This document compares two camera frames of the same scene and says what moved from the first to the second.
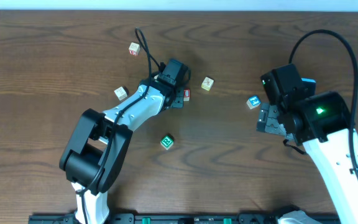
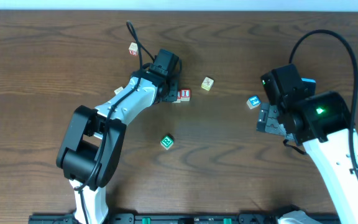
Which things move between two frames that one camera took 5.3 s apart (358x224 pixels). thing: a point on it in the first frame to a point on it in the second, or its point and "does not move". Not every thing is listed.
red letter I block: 186,95 does not move
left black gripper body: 178,100 to 171,92
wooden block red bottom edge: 134,49 does not move
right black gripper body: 268,119 does not move
